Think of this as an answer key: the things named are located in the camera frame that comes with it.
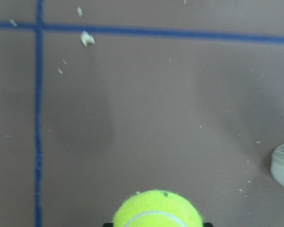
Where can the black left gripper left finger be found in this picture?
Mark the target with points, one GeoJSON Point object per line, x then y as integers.
{"type": "Point", "coordinates": [107, 225]}

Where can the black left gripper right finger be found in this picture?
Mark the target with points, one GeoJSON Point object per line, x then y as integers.
{"type": "Point", "coordinates": [207, 224]}

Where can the yellow tennis ball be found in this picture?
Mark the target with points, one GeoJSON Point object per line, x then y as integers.
{"type": "Point", "coordinates": [157, 208]}

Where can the white paper scrap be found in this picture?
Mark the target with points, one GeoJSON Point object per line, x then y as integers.
{"type": "Point", "coordinates": [87, 39]}

